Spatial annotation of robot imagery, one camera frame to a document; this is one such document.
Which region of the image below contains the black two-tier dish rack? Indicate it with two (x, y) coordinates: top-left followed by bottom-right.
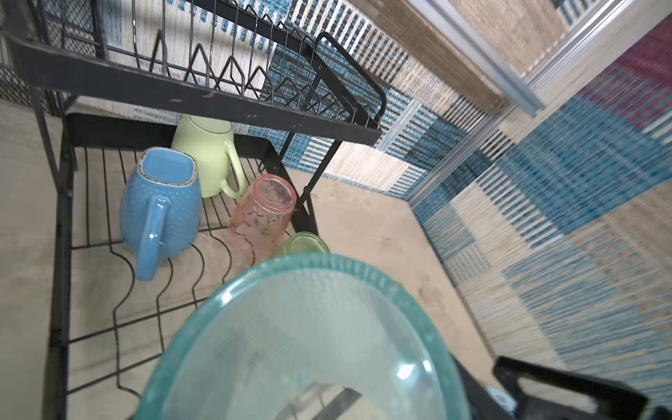
(1, 1), (387, 419)

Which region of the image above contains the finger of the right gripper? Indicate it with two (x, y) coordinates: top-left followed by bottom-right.
(493, 356), (649, 419)

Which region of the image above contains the light green ceramic mug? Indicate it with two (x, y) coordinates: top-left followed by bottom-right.
(171, 114), (248, 200)

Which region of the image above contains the translucent teal plastic cup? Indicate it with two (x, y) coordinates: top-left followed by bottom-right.
(135, 253), (470, 419)

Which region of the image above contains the blue speckled ceramic mug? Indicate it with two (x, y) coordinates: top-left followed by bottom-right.
(120, 147), (201, 282)

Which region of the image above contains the clear pink plastic cup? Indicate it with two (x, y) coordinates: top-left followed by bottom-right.
(229, 174), (297, 264)

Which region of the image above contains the clear green plastic cup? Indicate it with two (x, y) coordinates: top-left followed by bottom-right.
(271, 231), (330, 258)

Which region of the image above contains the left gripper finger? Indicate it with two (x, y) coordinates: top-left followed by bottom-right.
(455, 360), (517, 420)

